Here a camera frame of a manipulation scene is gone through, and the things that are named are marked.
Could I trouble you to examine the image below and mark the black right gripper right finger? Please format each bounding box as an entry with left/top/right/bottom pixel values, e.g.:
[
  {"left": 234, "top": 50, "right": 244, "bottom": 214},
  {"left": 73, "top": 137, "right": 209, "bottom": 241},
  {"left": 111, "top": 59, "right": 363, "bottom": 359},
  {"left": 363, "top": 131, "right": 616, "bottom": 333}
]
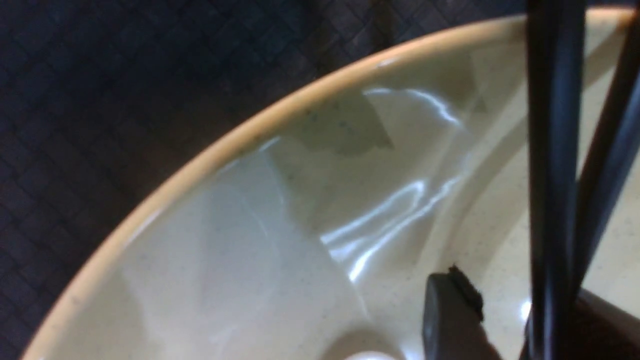
[{"left": 520, "top": 287, "right": 640, "bottom": 360}]

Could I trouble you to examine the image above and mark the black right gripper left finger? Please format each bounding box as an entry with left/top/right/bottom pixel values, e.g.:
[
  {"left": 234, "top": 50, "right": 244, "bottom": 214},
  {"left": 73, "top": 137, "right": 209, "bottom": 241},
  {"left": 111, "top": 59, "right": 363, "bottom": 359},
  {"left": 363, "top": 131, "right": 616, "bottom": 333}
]
[{"left": 422, "top": 265, "right": 501, "bottom": 360}]

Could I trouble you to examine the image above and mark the tan noodle bowl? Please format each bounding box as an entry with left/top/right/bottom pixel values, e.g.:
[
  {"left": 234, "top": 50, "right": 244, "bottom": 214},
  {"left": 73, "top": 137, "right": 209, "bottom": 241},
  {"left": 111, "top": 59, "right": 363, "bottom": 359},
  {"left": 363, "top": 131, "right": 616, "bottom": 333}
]
[{"left": 21, "top": 7, "right": 640, "bottom": 360}]

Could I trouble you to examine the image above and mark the black serving tray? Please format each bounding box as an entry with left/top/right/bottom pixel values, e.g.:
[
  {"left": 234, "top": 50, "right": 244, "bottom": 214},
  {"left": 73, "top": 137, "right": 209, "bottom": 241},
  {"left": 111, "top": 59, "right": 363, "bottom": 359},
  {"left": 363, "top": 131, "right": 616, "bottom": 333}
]
[{"left": 0, "top": 0, "right": 525, "bottom": 360}]

